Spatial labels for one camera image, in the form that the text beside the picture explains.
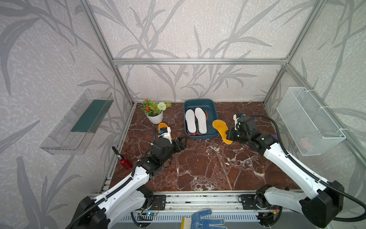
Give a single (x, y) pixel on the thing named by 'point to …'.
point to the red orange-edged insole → (207, 119)
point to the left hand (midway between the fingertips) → (183, 139)
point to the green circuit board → (150, 213)
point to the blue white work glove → (196, 222)
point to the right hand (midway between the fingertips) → (225, 130)
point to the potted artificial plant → (154, 111)
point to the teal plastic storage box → (209, 105)
